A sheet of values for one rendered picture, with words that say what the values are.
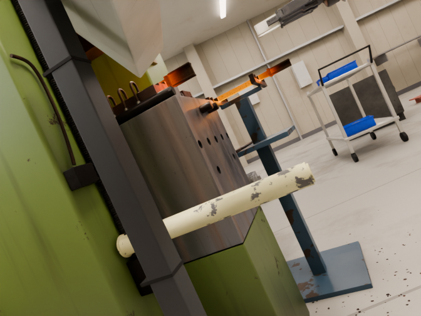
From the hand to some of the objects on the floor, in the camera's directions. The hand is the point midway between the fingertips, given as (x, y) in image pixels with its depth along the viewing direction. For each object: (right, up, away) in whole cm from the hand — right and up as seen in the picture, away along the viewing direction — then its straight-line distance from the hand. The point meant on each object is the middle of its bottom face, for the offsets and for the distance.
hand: (267, 26), depth 91 cm
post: (+2, -109, -46) cm, 118 cm away
